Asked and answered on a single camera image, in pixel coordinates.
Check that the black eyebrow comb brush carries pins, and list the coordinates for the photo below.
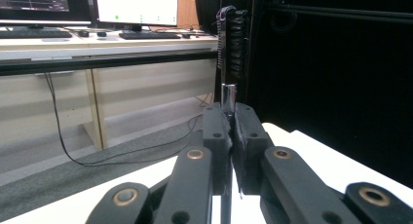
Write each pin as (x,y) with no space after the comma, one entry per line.
(233,39)

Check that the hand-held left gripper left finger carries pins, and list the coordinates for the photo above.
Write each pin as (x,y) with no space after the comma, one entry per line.
(217,130)

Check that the computer monitor white screen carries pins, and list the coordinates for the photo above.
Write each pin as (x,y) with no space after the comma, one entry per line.
(136,6)

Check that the long beige desk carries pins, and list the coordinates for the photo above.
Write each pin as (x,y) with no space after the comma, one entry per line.
(146,87)

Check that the white table cover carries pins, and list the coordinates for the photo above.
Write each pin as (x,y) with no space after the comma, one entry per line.
(308,146)

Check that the black frame bar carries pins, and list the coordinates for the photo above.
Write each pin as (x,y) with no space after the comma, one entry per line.
(341,13)

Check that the black keyboard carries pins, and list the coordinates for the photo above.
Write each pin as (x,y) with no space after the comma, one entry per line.
(149,36)
(35,34)

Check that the black curtain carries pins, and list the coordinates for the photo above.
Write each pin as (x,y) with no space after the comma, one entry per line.
(324,87)

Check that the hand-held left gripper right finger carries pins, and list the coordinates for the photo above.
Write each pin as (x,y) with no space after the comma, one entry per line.
(250,142)

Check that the black computer mouse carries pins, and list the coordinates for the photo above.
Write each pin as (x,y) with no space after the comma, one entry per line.
(83,33)
(101,34)
(186,36)

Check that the computer monitor dark screen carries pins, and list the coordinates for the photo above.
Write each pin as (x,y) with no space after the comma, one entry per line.
(32,3)

